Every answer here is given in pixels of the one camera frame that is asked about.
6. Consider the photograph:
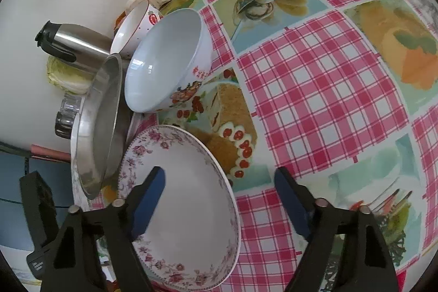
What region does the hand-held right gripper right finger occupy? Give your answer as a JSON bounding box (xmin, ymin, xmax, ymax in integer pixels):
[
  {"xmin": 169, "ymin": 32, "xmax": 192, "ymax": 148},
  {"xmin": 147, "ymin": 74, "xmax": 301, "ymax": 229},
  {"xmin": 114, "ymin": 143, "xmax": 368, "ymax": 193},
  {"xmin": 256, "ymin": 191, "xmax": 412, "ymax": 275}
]
[{"xmin": 274, "ymin": 166, "xmax": 400, "ymax": 292}]

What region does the pink checkered tablecloth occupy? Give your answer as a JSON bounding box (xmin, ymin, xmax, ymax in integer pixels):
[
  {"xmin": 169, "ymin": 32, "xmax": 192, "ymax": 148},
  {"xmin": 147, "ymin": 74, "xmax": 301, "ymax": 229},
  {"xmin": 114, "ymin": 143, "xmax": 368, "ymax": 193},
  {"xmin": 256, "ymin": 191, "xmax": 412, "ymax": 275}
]
[{"xmin": 85, "ymin": 0, "xmax": 438, "ymax": 292}]

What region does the black box device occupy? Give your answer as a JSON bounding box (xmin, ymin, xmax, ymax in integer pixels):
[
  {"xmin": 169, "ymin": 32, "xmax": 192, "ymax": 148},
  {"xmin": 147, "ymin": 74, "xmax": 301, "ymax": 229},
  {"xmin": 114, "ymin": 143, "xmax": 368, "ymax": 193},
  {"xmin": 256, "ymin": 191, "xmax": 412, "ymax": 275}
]
[{"xmin": 19, "ymin": 170, "xmax": 60, "ymax": 279}]

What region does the small white strawberry bowl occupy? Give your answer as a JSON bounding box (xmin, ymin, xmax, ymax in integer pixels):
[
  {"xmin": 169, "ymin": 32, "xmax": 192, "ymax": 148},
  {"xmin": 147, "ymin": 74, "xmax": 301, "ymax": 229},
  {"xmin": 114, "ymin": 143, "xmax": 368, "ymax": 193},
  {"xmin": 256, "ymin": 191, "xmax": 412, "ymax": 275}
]
[{"xmin": 110, "ymin": 0, "xmax": 164, "ymax": 59}]

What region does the glass jar with dark lid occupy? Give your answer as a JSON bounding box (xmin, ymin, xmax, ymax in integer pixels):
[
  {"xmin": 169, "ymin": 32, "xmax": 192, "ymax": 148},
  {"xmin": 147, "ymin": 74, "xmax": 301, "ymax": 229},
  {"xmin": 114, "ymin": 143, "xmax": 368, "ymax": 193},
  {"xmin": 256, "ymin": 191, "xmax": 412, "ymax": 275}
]
[{"xmin": 55, "ymin": 111, "xmax": 75, "ymax": 139}]

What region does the stainless steel thermos jug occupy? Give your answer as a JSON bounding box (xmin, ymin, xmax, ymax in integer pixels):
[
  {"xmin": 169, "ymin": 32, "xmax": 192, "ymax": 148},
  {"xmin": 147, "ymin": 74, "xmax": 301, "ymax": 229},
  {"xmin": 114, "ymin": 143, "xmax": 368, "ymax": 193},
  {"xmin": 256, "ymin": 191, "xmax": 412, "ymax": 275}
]
[{"xmin": 34, "ymin": 21, "xmax": 113, "ymax": 74}]

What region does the floral rim white plate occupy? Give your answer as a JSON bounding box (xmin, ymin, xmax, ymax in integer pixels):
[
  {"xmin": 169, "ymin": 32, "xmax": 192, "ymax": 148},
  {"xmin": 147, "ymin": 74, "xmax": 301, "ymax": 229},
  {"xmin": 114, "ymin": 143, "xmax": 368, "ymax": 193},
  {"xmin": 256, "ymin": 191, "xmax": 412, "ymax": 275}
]
[{"xmin": 117, "ymin": 125, "xmax": 242, "ymax": 291}]

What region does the large white floral bowl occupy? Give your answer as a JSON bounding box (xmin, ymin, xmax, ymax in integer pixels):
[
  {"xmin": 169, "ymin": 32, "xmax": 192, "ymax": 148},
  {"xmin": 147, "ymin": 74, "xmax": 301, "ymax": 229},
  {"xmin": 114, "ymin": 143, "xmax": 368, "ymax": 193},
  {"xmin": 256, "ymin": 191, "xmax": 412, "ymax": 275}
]
[{"xmin": 124, "ymin": 8, "xmax": 213, "ymax": 114}]

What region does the orange snack packet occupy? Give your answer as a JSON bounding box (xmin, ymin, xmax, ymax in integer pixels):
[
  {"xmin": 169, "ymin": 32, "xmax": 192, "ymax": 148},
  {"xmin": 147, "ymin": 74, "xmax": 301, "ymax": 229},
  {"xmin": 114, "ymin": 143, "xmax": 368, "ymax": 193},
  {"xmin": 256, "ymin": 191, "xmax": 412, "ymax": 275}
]
[{"xmin": 114, "ymin": 12, "xmax": 128, "ymax": 36}]

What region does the round metal pan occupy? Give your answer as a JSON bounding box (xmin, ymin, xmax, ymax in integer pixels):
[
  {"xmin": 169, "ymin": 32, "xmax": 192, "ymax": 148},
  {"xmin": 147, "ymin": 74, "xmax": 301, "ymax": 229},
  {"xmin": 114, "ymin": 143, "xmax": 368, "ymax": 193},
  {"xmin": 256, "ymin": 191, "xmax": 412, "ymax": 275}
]
[{"xmin": 70, "ymin": 53, "xmax": 132, "ymax": 200}]

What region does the pink bar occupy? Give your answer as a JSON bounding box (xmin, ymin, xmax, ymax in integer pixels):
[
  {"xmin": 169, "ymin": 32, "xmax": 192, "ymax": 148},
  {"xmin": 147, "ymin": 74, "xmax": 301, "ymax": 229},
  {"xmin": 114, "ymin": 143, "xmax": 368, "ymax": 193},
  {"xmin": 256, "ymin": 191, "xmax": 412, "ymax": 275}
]
[{"xmin": 31, "ymin": 145, "xmax": 72, "ymax": 161}]

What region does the clear glass jar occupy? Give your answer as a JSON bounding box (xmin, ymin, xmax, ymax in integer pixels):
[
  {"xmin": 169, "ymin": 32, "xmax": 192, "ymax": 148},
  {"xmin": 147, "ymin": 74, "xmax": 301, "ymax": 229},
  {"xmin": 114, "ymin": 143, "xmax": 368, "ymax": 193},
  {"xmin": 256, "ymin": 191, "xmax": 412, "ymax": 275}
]
[{"xmin": 60, "ymin": 93, "xmax": 87, "ymax": 115}]

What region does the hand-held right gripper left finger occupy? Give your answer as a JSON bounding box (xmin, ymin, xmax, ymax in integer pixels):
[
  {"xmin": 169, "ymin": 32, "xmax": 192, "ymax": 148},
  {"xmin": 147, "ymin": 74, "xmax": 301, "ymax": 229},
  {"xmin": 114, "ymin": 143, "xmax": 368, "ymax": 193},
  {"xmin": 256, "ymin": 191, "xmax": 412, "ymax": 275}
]
[{"xmin": 40, "ymin": 166, "xmax": 166, "ymax": 292}]

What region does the napa cabbage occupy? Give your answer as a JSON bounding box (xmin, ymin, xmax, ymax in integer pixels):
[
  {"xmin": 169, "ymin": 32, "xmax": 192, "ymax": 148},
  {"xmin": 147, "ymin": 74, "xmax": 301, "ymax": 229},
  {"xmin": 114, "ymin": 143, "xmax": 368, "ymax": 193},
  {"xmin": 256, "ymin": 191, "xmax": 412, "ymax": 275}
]
[{"xmin": 47, "ymin": 54, "xmax": 93, "ymax": 95}]

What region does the thin dark cable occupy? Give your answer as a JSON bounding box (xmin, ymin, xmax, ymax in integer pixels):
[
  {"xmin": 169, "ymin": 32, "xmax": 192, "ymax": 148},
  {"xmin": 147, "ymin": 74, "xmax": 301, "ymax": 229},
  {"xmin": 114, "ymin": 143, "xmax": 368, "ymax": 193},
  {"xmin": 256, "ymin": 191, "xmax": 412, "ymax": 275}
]
[{"xmin": 0, "ymin": 197, "xmax": 71, "ymax": 210}]

